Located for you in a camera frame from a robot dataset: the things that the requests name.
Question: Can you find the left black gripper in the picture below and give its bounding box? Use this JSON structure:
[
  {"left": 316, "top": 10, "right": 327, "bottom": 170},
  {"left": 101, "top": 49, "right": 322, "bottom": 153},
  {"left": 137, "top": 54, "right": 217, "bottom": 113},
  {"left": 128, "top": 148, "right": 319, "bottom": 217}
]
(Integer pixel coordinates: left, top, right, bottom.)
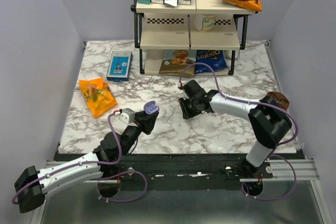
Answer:
[{"left": 120, "top": 109, "right": 159, "bottom": 156}]

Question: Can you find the lavender earbud charging case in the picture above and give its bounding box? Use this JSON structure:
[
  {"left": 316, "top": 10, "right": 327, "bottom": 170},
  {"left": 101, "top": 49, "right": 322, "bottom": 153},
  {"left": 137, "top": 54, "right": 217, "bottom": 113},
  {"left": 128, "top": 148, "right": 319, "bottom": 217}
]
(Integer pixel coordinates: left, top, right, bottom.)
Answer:
[{"left": 144, "top": 101, "right": 160, "bottom": 114}]

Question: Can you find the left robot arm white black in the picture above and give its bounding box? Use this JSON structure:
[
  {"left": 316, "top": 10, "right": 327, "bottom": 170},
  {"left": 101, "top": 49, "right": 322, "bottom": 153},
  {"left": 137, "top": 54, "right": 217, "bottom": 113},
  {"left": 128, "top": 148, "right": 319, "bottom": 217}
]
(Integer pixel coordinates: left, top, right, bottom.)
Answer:
[{"left": 12, "top": 106, "right": 159, "bottom": 213}]

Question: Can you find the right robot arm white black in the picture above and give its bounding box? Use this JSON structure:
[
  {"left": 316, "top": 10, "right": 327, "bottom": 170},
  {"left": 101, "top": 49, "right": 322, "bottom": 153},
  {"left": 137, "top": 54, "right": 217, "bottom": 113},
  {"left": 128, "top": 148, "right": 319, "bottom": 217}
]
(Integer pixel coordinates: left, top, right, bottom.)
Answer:
[{"left": 178, "top": 80, "right": 292, "bottom": 178}]

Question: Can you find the gold brown snack bag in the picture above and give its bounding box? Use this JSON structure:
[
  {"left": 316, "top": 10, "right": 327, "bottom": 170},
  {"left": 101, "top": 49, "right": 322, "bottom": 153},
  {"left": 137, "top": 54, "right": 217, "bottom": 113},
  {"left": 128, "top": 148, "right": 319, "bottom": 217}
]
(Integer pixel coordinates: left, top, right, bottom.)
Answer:
[{"left": 159, "top": 49, "right": 197, "bottom": 75}]

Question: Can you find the orange candy bag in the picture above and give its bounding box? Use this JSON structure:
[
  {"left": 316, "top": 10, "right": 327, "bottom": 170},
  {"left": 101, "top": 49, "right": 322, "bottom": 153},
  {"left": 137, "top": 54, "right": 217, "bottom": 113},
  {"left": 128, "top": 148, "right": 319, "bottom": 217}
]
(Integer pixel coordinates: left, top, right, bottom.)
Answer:
[{"left": 79, "top": 78, "right": 117, "bottom": 118}]

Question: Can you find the blue razor box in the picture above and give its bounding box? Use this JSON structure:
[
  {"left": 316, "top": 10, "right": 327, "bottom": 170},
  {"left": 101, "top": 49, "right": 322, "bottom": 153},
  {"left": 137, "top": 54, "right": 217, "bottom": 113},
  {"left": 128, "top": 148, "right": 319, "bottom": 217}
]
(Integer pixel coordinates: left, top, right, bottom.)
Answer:
[{"left": 106, "top": 51, "right": 132, "bottom": 82}]

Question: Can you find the blue Doritos bag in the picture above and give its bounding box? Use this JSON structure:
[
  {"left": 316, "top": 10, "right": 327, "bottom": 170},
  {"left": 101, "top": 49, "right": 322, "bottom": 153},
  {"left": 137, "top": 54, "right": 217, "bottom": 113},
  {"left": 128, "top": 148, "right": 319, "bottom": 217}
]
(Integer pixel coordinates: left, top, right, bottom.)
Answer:
[{"left": 196, "top": 50, "right": 228, "bottom": 72}]

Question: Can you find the beige black shelf rack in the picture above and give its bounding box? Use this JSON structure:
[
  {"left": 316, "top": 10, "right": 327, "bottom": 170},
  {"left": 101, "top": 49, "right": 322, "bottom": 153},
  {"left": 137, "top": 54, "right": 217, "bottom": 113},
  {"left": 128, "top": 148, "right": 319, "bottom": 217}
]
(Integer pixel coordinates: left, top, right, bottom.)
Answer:
[{"left": 130, "top": 0, "right": 254, "bottom": 75}]

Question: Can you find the white yogurt cup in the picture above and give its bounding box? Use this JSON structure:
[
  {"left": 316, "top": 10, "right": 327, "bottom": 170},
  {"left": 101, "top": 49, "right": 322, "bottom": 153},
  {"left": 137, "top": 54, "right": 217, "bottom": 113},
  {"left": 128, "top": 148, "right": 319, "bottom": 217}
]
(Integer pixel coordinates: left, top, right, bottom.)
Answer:
[{"left": 193, "top": 14, "right": 216, "bottom": 32}]

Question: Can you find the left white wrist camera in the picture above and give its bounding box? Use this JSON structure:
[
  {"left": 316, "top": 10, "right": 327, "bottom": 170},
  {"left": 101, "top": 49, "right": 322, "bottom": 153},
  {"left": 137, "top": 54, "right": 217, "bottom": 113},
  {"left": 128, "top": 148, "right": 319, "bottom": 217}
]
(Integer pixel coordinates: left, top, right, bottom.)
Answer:
[{"left": 118, "top": 108, "right": 135, "bottom": 125}]

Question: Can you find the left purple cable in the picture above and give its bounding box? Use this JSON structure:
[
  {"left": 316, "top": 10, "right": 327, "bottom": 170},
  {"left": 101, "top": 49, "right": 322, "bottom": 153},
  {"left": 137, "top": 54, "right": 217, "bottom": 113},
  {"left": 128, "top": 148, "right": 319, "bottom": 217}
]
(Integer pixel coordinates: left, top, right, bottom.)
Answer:
[{"left": 12, "top": 111, "right": 148, "bottom": 205}]

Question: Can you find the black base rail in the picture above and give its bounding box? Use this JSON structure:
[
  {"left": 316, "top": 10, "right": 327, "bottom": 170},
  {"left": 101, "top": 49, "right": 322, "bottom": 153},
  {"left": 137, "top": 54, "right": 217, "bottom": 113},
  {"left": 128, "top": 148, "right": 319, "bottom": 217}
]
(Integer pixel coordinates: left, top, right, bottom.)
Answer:
[{"left": 52, "top": 153, "right": 274, "bottom": 192}]

